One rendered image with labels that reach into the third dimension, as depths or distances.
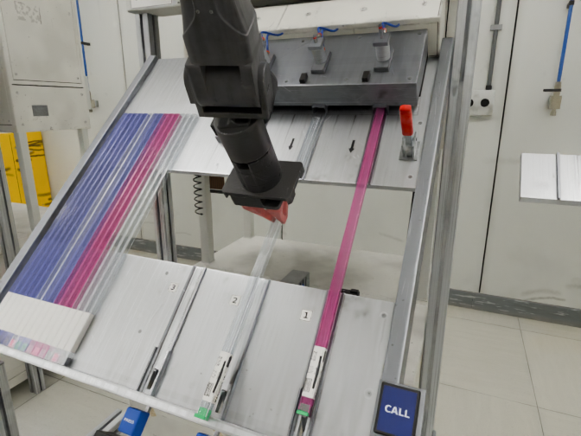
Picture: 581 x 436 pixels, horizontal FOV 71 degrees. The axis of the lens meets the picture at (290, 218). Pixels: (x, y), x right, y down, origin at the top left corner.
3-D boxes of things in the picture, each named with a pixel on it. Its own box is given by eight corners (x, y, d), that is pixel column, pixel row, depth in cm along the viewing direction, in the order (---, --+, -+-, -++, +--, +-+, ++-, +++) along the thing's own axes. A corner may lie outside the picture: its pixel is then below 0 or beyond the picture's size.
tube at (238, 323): (208, 421, 48) (204, 419, 47) (199, 418, 49) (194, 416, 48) (321, 121, 73) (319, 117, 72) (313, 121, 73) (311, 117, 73)
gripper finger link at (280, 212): (264, 200, 66) (245, 159, 59) (304, 204, 64) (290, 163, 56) (249, 234, 63) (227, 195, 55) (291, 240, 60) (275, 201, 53)
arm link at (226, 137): (204, 129, 46) (252, 124, 44) (218, 91, 50) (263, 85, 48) (226, 170, 51) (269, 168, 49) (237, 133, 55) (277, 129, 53)
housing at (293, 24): (438, 84, 78) (440, 16, 67) (220, 88, 97) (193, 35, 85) (443, 56, 82) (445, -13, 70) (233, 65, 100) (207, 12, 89)
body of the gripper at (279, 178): (242, 166, 60) (224, 128, 55) (306, 170, 56) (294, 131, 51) (225, 200, 57) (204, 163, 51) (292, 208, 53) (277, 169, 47)
